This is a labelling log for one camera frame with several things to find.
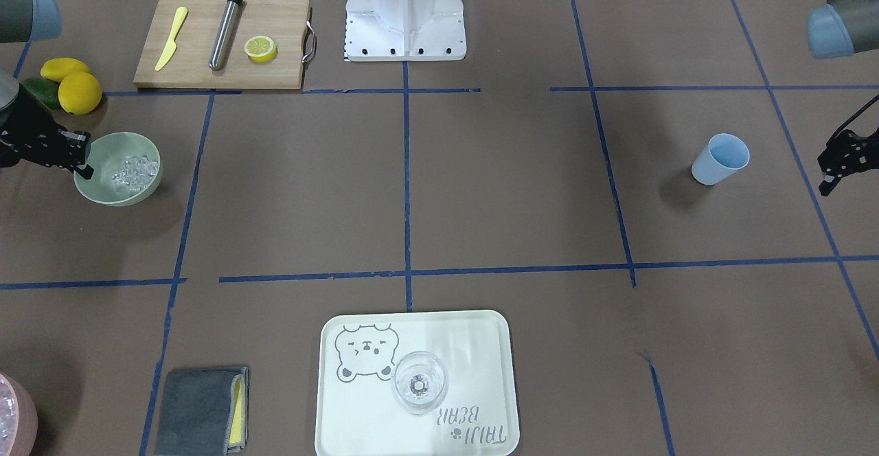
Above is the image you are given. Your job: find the wooden cutting board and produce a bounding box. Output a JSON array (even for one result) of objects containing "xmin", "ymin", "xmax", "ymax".
[{"xmin": 134, "ymin": 0, "xmax": 311, "ymax": 90}]

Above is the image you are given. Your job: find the pink bowl with ice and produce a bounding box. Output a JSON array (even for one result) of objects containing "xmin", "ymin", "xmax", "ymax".
[{"xmin": 1, "ymin": 374, "xmax": 38, "ymax": 455}]

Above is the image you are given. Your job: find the yellow plastic knife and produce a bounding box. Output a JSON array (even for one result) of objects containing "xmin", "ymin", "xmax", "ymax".
[{"xmin": 154, "ymin": 6, "xmax": 189, "ymax": 71}]

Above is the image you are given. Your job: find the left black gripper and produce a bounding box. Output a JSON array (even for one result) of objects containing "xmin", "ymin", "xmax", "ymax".
[{"xmin": 817, "ymin": 128, "xmax": 878, "ymax": 197}]

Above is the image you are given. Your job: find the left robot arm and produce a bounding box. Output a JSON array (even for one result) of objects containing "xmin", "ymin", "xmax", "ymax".
[{"xmin": 807, "ymin": 0, "xmax": 878, "ymax": 196}]

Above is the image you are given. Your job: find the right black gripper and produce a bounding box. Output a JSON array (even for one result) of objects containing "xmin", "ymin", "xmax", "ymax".
[{"xmin": 1, "ymin": 84, "xmax": 95, "ymax": 180}]

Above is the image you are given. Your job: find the light blue plastic cup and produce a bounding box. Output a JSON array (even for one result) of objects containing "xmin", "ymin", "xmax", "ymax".
[{"xmin": 691, "ymin": 133, "xmax": 751, "ymax": 186}]

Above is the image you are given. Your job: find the steel muddler black tip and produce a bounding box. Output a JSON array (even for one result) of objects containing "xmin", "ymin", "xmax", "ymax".
[{"xmin": 208, "ymin": 0, "xmax": 244, "ymax": 71}]

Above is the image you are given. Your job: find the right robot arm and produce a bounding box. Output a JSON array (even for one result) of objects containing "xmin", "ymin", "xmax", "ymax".
[{"xmin": 1, "ymin": 0, "xmax": 94, "ymax": 180}]

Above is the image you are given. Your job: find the grey folded cloth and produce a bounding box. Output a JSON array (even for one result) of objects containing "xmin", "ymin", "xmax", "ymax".
[{"xmin": 154, "ymin": 365, "xmax": 250, "ymax": 455}]

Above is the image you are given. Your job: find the cream bear tray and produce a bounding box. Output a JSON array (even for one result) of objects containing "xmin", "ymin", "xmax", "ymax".
[{"xmin": 315, "ymin": 310, "xmax": 521, "ymax": 455}]

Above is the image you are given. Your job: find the mint green bowl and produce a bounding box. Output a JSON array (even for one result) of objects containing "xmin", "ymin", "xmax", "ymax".
[{"xmin": 74, "ymin": 133, "xmax": 164, "ymax": 207}]

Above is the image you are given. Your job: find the clear wine glass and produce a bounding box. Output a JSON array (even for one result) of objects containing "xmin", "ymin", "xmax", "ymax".
[{"xmin": 393, "ymin": 350, "xmax": 450, "ymax": 415}]

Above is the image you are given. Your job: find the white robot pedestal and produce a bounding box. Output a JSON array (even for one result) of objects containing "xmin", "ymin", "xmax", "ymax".
[{"xmin": 343, "ymin": 0, "xmax": 468, "ymax": 62}]

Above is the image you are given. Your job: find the lemon half slice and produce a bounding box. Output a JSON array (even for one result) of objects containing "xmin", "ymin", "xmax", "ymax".
[{"xmin": 244, "ymin": 36, "xmax": 277, "ymax": 64}]

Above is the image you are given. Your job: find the yellow lemon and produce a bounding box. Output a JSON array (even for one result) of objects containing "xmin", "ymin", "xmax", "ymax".
[
  {"xmin": 58, "ymin": 71, "xmax": 103, "ymax": 115},
  {"xmin": 40, "ymin": 56, "xmax": 91, "ymax": 84}
]

